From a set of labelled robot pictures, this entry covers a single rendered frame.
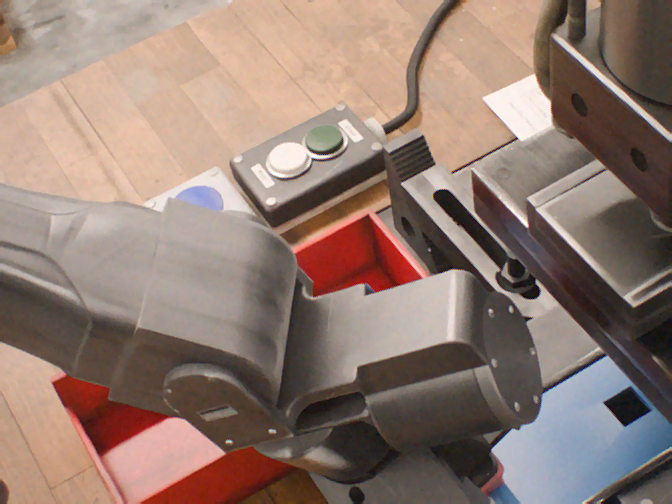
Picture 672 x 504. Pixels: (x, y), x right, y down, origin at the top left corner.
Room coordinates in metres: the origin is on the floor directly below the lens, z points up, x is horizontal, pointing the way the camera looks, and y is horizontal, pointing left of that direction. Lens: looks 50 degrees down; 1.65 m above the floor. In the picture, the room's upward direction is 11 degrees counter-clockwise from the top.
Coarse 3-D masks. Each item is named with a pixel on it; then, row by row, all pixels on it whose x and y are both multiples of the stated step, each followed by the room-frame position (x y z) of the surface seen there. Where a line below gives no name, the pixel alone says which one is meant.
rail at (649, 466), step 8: (656, 456) 0.36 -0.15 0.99; (664, 456) 0.36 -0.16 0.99; (648, 464) 0.36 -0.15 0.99; (656, 464) 0.36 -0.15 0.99; (664, 464) 0.36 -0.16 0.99; (632, 472) 0.36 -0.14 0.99; (640, 472) 0.36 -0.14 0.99; (648, 472) 0.36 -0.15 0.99; (624, 480) 0.35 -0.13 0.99; (632, 480) 0.35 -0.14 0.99; (640, 480) 0.35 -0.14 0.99; (608, 488) 0.35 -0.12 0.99; (616, 488) 0.35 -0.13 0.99; (624, 488) 0.35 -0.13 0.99; (592, 496) 0.35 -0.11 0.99; (600, 496) 0.35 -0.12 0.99; (608, 496) 0.35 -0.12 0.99; (616, 496) 0.35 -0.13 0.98
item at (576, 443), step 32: (576, 384) 0.42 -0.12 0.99; (608, 384) 0.42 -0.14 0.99; (544, 416) 0.40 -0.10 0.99; (576, 416) 0.40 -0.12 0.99; (608, 416) 0.40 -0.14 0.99; (512, 448) 0.39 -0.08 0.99; (544, 448) 0.38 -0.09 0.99; (576, 448) 0.38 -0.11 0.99; (608, 448) 0.38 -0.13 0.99; (640, 448) 0.37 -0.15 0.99; (512, 480) 0.37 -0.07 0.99; (544, 480) 0.36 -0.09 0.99; (576, 480) 0.36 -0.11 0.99; (608, 480) 0.36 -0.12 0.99
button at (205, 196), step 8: (184, 192) 0.69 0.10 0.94; (192, 192) 0.69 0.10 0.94; (200, 192) 0.69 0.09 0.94; (208, 192) 0.68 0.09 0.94; (216, 192) 0.68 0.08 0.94; (184, 200) 0.68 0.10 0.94; (192, 200) 0.68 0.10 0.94; (200, 200) 0.68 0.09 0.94; (208, 200) 0.68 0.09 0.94; (216, 200) 0.67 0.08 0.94; (216, 208) 0.67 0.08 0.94
